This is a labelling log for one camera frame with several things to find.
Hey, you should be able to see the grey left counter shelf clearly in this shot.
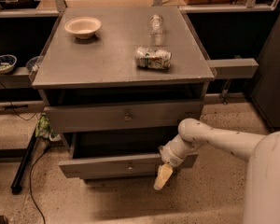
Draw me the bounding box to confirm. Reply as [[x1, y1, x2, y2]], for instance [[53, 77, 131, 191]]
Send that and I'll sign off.
[[0, 67, 32, 90]]

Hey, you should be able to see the green white bag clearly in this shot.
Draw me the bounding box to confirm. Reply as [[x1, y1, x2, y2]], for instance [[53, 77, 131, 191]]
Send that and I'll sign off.
[[35, 113, 61, 142]]

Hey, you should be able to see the grey side shelf block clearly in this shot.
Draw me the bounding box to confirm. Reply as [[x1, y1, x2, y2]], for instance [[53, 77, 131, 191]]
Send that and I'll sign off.
[[207, 58, 259, 79]]

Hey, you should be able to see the black floor cable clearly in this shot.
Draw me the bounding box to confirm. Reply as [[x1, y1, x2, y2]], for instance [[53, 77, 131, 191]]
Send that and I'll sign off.
[[28, 145, 50, 224]]

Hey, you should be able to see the grey drawer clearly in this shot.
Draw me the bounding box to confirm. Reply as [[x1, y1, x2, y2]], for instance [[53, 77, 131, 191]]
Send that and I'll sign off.
[[45, 100, 203, 133], [58, 132, 199, 180]]

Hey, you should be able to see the grey top drawer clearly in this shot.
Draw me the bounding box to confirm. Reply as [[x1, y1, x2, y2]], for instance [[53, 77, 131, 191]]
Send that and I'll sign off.
[[45, 100, 203, 133]]

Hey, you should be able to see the clear plastic bottle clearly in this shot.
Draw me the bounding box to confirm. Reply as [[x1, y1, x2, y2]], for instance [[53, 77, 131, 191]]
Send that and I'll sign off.
[[149, 14, 164, 46]]

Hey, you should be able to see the blue patterned bowl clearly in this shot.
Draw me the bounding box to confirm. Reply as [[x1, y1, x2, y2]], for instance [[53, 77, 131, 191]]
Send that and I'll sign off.
[[0, 54, 17, 74]]

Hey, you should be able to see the beige bowl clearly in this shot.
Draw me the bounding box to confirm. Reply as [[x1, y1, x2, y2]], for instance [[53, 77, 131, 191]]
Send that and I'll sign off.
[[64, 17, 102, 39]]

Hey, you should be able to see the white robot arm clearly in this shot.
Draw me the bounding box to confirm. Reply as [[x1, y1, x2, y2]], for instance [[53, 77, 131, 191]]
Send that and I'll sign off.
[[154, 119, 280, 224]]

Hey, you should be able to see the crushed green white can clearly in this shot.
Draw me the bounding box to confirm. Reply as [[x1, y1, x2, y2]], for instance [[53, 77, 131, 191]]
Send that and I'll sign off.
[[134, 47, 172, 70]]

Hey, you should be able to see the clear glass bowl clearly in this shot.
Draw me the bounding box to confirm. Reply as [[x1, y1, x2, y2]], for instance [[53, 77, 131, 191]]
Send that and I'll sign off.
[[25, 56, 43, 73]]

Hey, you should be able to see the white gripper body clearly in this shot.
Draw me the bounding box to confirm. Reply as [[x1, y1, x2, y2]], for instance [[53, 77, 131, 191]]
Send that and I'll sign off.
[[160, 134, 201, 168]]

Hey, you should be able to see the grey drawer cabinet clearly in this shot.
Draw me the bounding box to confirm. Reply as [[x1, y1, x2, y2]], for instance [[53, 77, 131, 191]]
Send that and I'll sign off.
[[31, 6, 216, 183]]

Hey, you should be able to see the black pole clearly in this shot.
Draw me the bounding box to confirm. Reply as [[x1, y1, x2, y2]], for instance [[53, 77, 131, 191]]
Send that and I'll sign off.
[[10, 132, 36, 195]]

